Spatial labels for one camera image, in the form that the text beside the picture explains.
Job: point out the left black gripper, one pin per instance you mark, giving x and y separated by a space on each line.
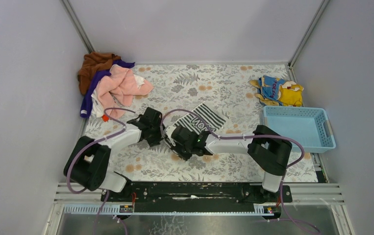
156 135

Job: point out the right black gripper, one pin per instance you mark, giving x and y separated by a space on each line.
175 146

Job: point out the green white striped towel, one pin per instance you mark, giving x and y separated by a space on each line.
213 119

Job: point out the pink towel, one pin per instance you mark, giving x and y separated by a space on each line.
120 88

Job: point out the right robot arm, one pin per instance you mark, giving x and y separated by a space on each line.
267 148

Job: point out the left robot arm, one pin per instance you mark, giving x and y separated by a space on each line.
87 167

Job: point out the red orange towel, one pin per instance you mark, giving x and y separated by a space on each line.
105 118

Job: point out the purple towel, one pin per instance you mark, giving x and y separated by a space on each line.
86 107

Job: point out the floral table cloth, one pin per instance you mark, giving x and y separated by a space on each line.
178 88

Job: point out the brown towel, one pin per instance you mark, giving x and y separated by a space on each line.
93 62

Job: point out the blue yellow cartoon towel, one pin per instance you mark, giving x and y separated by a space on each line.
272 91

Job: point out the light blue plastic basket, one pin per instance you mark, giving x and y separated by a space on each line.
310 127

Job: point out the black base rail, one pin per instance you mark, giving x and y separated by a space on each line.
196 197

